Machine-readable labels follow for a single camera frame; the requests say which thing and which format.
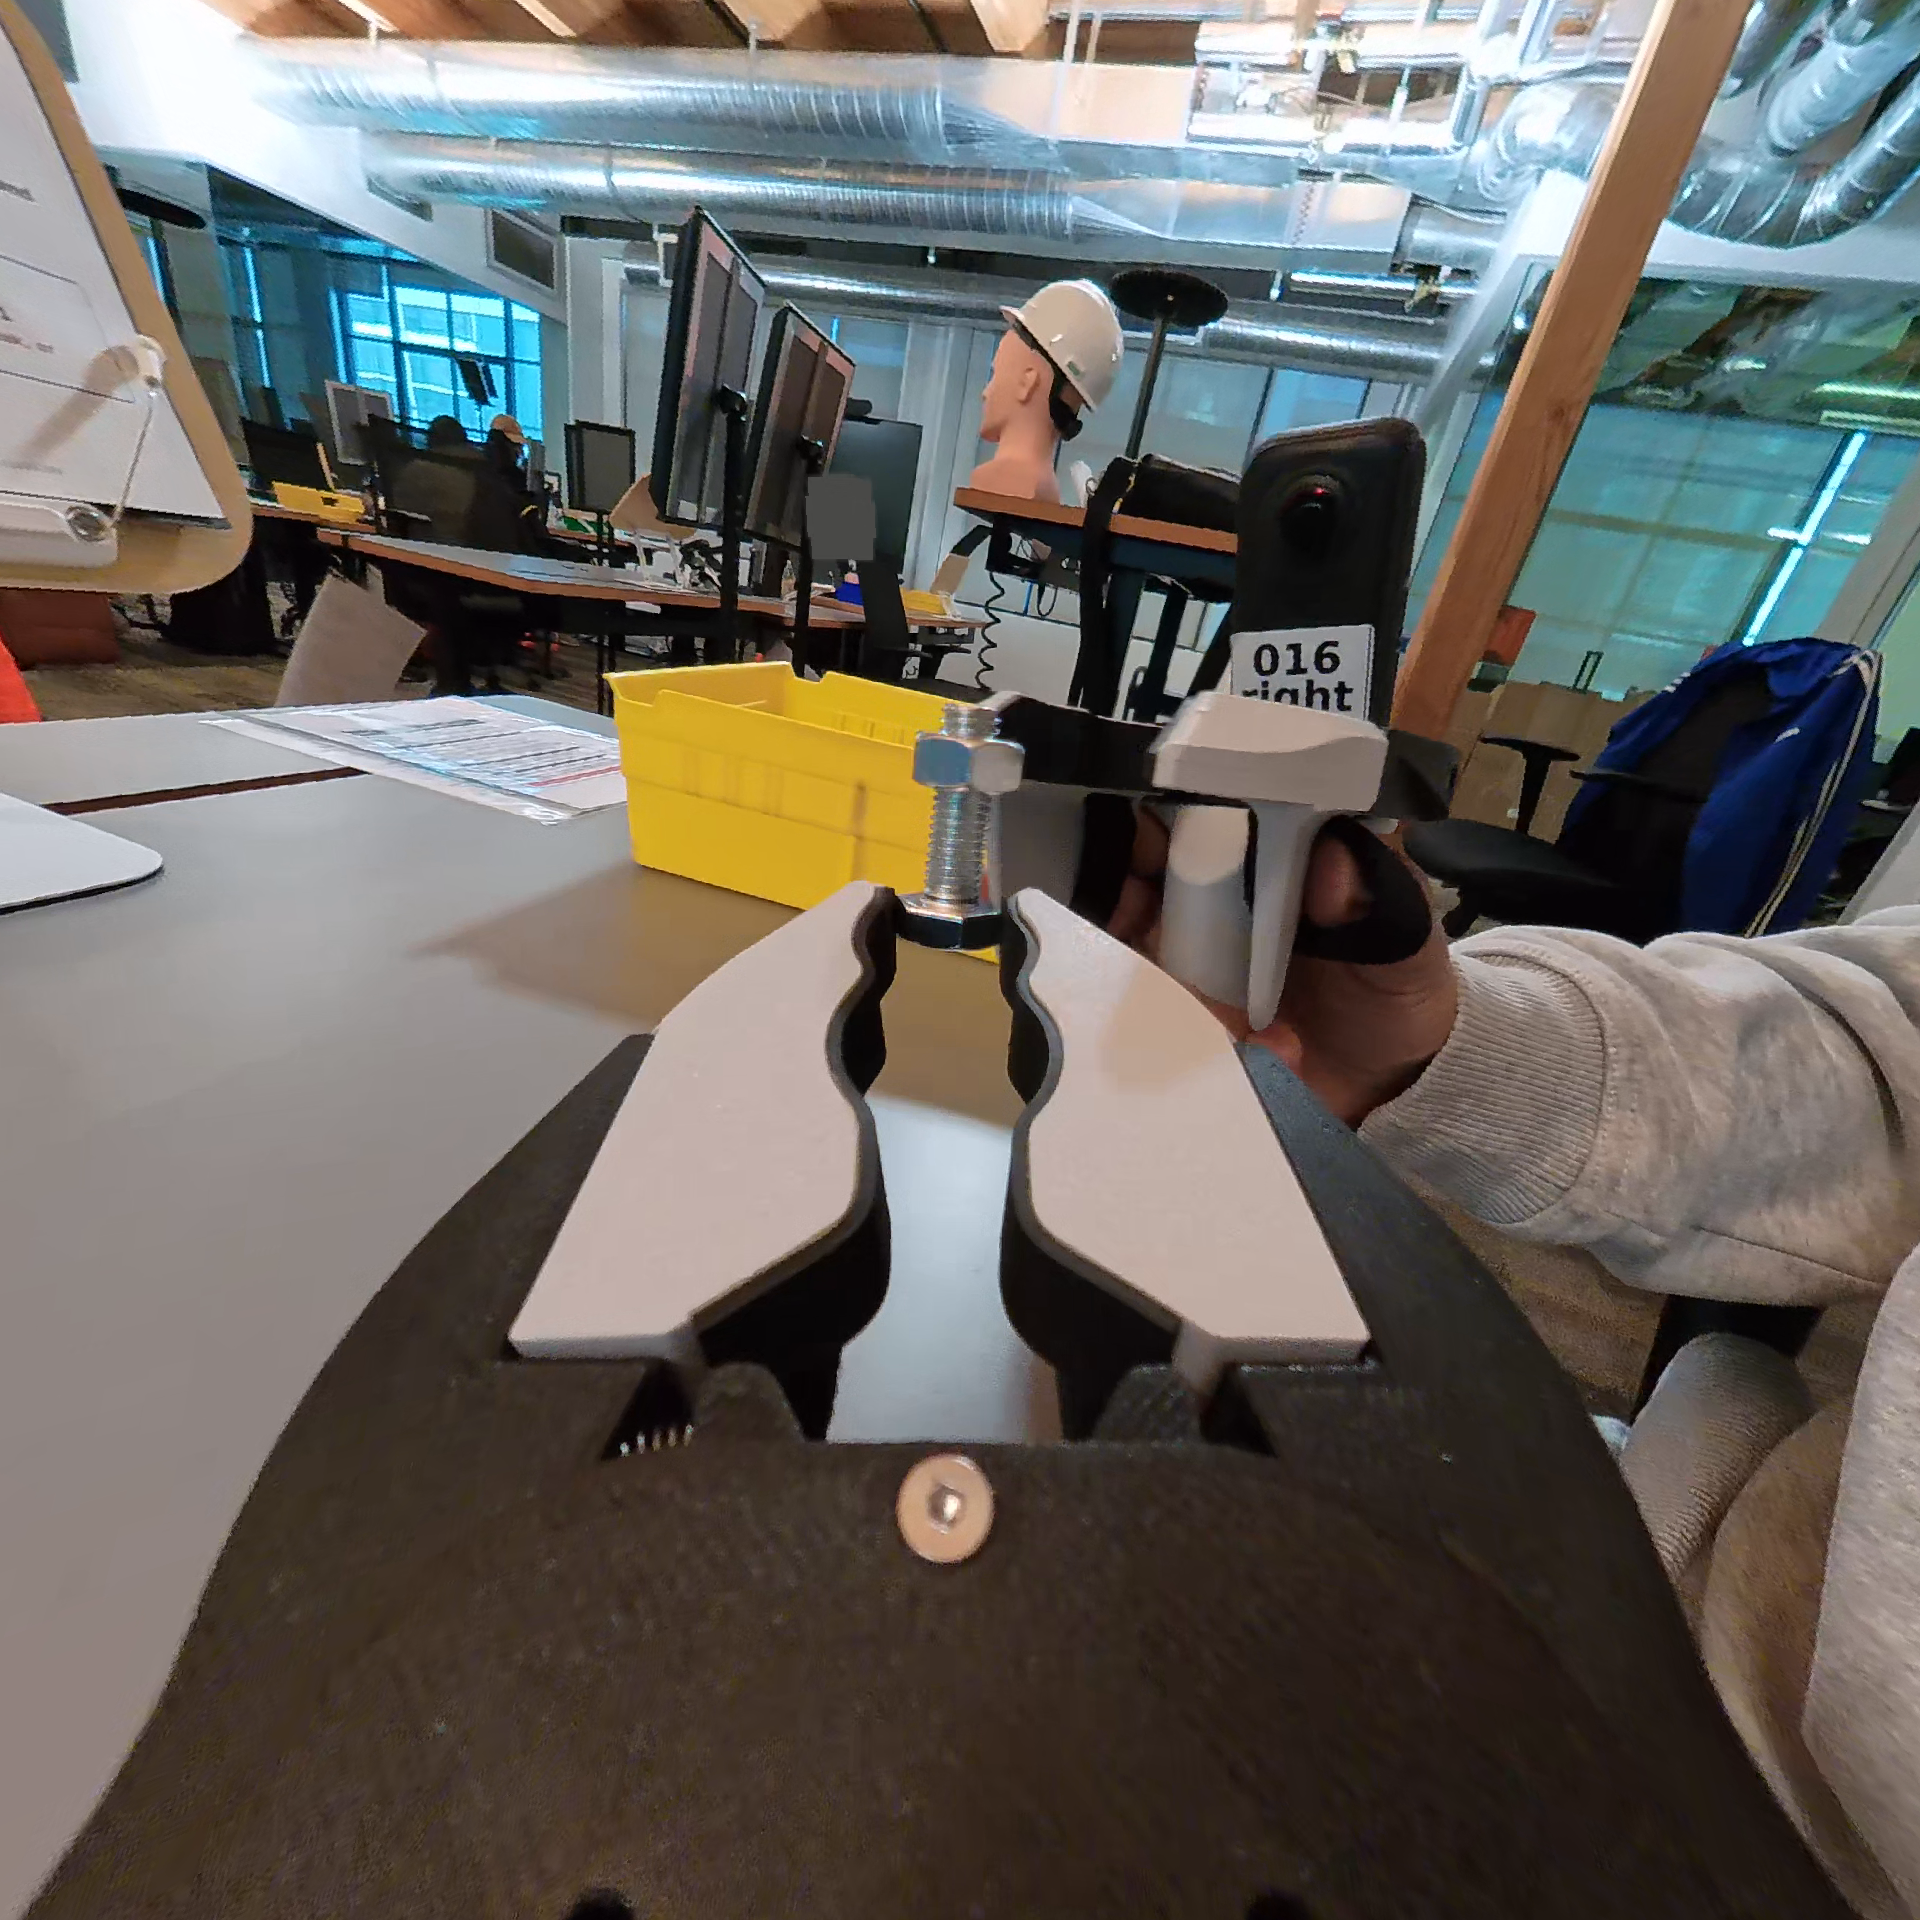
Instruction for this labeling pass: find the long wooden office desk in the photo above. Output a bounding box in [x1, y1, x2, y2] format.
[249, 503, 995, 691]

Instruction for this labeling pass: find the white paper card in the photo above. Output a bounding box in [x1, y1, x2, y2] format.
[276, 574, 429, 710]

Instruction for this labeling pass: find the grey desk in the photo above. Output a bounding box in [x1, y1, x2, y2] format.
[0, 697, 1053, 1912]

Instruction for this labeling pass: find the wooden pillar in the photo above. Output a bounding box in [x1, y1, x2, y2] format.
[1395, 0, 1751, 736]

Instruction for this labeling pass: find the printed instruction sheet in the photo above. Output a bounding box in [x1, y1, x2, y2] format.
[0, 30, 226, 529]

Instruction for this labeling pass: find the silver hex bolt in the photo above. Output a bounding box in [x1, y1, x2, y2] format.
[892, 710, 1026, 952]

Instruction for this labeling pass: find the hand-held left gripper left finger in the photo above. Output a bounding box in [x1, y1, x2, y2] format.
[503, 879, 897, 1437]

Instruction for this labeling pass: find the silver air duct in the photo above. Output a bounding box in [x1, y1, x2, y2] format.
[367, 124, 1112, 241]
[249, 40, 1305, 189]

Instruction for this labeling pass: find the blue jacket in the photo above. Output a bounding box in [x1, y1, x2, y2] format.
[1557, 644, 1876, 941]

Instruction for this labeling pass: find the wooden standing desk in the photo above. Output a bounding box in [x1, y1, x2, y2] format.
[954, 489, 1247, 726]

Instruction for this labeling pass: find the person's grey sweatshirt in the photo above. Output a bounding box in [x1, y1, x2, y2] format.
[1619, 1247, 1920, 1920]

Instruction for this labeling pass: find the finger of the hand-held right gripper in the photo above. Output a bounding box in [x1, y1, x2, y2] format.
[981, 691, 1395, 1035]

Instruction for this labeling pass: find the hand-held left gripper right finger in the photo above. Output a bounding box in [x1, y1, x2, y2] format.
[996, 888, 1378, 1441]

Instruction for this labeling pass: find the person's right hand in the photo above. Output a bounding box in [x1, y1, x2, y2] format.
[1112, 835, 1462, 1128]

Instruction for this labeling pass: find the laminated paper sheet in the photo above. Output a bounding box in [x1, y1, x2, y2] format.
[205, 697, 625, 831]

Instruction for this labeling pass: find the wooden document board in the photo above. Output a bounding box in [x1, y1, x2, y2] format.
[0, 0, 255, 591]

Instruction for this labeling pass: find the mannequin head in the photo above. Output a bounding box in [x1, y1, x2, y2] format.
[977, 331, 1078, 503]

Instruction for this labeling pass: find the white hard hat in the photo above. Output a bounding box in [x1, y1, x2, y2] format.
[996, 278, 1122, 410]

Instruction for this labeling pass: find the black office chair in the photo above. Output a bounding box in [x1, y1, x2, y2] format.
[1412, 736, 1653, 933]

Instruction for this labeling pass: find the black bag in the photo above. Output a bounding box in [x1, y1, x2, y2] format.
[1118, 458, 1247, 529]

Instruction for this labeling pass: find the black pole with disc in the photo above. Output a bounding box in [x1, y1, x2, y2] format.
[1107, 268, 1227, 463]

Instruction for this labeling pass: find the person's right forearm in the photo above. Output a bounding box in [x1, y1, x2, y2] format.
[1354, 924, 1920, 1304]

